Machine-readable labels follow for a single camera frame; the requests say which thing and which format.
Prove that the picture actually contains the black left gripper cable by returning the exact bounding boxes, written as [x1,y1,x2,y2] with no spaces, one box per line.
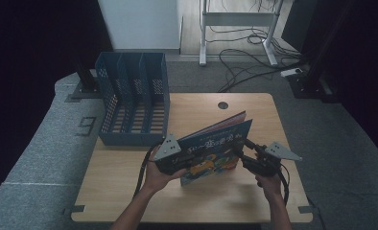
[132,141,163,199]

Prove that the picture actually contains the thin black floor cable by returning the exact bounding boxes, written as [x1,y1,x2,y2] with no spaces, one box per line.
[306,196,328,230]

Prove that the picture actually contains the white desk frame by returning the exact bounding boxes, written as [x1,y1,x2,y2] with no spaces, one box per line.
[199,0,286,67]

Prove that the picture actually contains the colourful picture book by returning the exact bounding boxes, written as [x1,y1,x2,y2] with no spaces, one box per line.
[177,110,254,187]

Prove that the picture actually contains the person's right hand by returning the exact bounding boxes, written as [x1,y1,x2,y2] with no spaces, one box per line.
[254,172,284,201]

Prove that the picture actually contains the blue plastic file rack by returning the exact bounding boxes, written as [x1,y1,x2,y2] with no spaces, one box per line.
[94,51,172,149]

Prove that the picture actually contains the black metal stand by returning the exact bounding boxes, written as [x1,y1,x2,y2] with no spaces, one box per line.
[71,59,103,100]
[287,0,340,104]

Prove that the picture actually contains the white panel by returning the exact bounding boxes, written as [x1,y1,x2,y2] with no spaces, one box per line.
[97,0,182,55]

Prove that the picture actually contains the person's left hand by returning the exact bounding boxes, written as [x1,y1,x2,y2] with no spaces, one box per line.
[141,145,189,196]

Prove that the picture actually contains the black floor cables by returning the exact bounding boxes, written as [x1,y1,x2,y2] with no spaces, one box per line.
[205,24,306,94]

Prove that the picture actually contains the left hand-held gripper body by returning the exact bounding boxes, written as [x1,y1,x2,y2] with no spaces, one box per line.
[154,133,195,176]

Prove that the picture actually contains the white power strip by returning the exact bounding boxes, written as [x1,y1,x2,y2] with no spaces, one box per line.
[279,67,304,79]

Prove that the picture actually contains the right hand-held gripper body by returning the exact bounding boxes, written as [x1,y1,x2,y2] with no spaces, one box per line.
[241,141,303,178]

